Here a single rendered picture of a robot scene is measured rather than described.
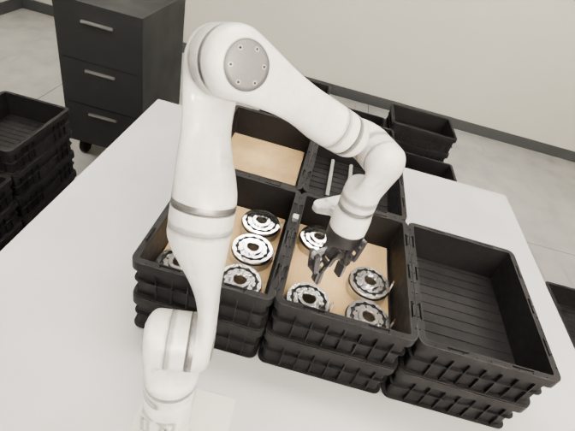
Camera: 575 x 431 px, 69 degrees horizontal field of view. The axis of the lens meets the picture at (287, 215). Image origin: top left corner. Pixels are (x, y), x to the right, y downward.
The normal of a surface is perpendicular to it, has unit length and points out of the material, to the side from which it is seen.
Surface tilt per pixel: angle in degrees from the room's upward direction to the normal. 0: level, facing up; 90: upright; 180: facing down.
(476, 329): 0
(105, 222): 0
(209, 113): 53
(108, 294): 0
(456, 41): 90
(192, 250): 73
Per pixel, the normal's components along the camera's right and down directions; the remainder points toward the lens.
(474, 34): -0.15, 0.60
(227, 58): 0.37, 0.35
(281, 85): 0.61, 0.36
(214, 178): 0.49, -0.22
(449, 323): 0.21, -0.75
